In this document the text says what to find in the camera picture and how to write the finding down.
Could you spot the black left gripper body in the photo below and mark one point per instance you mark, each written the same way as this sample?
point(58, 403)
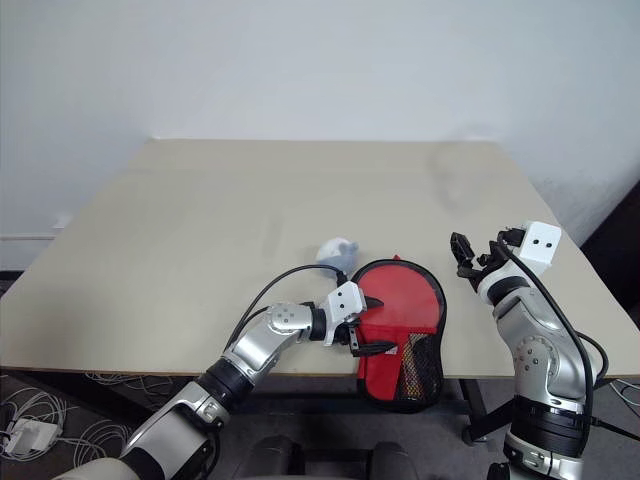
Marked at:
point(347, 332)

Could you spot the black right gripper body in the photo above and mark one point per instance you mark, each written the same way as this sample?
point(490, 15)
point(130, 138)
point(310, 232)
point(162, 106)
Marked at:
point(495, 257)

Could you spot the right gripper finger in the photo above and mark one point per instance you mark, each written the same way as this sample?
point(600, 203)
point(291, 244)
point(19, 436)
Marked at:
point(467, 272)
point(462, 247)

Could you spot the red black mesh paddle case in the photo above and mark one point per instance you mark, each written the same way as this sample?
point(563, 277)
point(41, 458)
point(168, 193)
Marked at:
point(380, 370)

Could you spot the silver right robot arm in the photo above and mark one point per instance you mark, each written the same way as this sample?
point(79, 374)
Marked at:
point(545, 360)

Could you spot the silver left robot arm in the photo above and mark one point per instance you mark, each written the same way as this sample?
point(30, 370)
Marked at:
point(250, 350)

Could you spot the white grey crumpled soft object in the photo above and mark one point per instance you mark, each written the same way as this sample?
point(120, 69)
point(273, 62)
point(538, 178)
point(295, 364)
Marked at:
point(336, 255)

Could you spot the dark rounded shape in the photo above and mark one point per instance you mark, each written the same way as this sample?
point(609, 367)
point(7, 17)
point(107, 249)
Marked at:
point(277, 457)

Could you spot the beige rounded robot shell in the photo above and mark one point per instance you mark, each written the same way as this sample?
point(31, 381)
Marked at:
point(95, 470)

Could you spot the white power adapter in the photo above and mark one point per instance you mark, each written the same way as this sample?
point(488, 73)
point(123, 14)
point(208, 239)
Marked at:
point(32, 436)

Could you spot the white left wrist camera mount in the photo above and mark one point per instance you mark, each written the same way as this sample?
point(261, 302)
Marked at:
point(345, 300)

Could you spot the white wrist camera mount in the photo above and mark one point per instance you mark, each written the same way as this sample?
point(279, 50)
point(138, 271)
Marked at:
point(345, 300)
point(539, 245)

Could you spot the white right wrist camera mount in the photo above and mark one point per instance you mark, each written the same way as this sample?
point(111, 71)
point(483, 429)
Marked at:
point(539, 245)

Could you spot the black table frame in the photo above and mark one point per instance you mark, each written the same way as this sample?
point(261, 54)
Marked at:
point(475, 405)

